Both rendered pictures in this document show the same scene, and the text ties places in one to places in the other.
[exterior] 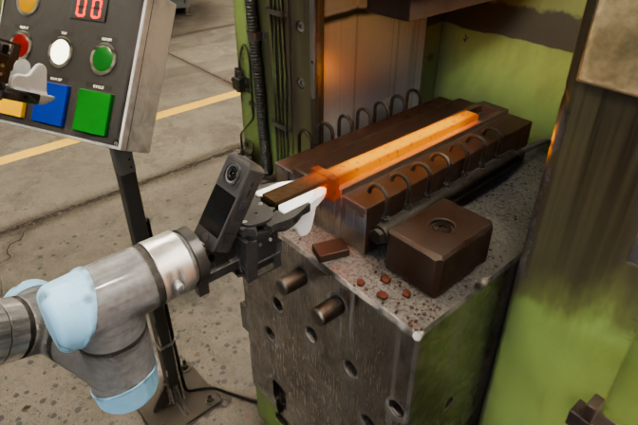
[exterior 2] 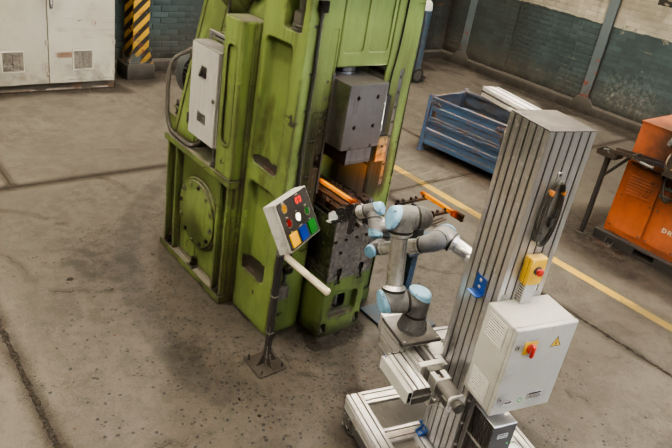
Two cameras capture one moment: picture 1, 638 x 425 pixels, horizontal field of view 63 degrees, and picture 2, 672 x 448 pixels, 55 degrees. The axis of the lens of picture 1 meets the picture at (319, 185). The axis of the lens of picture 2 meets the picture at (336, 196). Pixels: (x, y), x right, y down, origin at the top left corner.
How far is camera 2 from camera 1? 3.94 m
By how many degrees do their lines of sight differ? 78
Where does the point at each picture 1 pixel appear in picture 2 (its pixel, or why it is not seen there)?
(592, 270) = (374, 189)
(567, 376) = not seen: hidden behind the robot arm
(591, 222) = (373, 182)
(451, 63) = not seen: hidden behind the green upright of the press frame
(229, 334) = (228, 345)
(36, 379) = (241, 415)
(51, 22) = (292, 210)
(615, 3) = (378, 150)
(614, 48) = (378, 155)
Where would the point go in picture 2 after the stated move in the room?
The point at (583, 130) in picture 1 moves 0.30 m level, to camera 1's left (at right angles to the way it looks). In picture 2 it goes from (372, 168) to (372, 187)
